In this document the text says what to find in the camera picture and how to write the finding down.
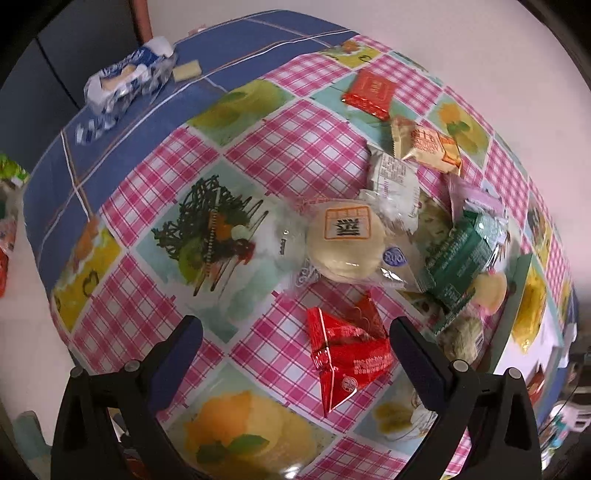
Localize blue checked cloth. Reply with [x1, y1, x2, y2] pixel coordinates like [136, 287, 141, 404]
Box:
[23, 11, 354, 296]

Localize pink snack packet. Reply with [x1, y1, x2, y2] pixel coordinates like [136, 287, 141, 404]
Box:
[447, 173, 506, 223]

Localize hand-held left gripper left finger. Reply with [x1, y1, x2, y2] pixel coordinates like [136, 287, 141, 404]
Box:
[52, 315, 204, 480]

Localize green speckled pastry packet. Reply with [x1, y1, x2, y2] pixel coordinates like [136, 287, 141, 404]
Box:
[413, 194, 455, 246]
[434, 314, 485, 366]

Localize brown pole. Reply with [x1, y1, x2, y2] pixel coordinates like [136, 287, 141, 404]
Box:
[128, 0, 154, 43]

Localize red triangular snack packet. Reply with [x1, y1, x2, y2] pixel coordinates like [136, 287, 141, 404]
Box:
[306, 292, 398, 418]

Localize orange and beige snack packet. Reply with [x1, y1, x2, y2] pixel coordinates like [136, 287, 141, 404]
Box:
[390, 115, 464, 175]

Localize green and white package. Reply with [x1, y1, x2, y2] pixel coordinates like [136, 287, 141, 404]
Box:
[0, 154, 31, 186]

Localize red flat snack packet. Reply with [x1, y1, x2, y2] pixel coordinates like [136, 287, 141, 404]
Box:
[341, 69, 397, 121]

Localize blue and white snack bag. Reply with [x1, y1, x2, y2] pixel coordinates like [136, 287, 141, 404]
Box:
[74, 37, 178, 146]

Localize green snack packet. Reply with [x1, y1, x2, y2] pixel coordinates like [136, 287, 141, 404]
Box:
[418, 210, 509, 320]

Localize white printed snack packet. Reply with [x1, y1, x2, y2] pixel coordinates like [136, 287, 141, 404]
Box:
[367, 144, 421, 200]

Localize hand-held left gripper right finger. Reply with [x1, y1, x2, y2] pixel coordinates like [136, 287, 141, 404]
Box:
[389, 316, 542, 480]

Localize round pastry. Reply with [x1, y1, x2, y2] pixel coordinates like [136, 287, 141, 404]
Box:
[272, 196, 426, 296]

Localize pink checked fruit-print tablecloth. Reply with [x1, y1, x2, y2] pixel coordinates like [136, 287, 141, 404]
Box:
[50, 34, 575, 480]

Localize yellow round pastry packet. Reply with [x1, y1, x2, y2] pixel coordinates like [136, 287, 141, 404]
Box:
[470, 270, 509, 317]

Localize dark blue cabinet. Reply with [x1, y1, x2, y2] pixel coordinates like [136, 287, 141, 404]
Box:
[0, 0, 140, 160]

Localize small cream wrapped biscuit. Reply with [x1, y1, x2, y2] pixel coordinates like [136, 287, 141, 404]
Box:
[172, 60, 202, 83]

